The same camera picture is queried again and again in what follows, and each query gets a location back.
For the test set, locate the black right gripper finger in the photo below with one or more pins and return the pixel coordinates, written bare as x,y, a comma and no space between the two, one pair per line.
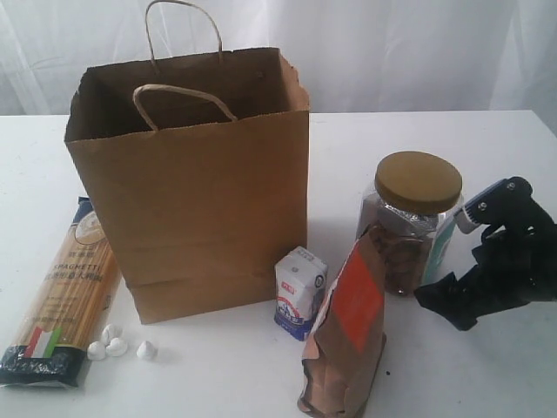
452,298

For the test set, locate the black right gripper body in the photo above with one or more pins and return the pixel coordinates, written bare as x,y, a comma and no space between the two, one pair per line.
516,261

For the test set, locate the clear jar with wooden lid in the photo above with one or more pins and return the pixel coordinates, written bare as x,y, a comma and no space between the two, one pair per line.
408,211

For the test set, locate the brown orange paper pouch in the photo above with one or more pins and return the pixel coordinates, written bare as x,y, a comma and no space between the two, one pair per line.
342,353

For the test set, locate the white blue small packet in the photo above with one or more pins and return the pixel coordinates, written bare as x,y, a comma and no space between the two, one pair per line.
301,282

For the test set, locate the spaghetti packet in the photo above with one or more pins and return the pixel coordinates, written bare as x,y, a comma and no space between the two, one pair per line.
69,310

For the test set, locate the brown paper bag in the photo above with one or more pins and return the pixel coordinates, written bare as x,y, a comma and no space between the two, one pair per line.
197,168

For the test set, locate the white candy piece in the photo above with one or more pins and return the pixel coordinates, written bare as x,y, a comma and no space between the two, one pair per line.
110,332
146,351
116,347
96,351

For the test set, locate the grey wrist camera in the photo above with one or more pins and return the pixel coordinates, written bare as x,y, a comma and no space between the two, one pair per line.
501,204

